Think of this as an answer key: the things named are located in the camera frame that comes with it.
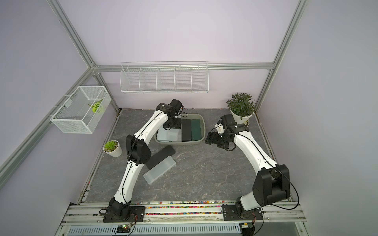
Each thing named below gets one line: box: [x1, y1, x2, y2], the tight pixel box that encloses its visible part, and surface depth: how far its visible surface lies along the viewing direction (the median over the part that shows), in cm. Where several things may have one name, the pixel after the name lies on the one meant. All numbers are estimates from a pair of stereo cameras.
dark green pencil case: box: [190, 118, 202, 141], surface depth 107 cm
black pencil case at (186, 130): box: [181, 118, 192, 142], surface depth 107 cm
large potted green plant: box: [226, 92, 256, 126], surface depth 100 cm
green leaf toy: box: [87, 99, 103, 114], surface depth 83 cm
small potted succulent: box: [103, 139, 123, 158], surface depth 91 cm
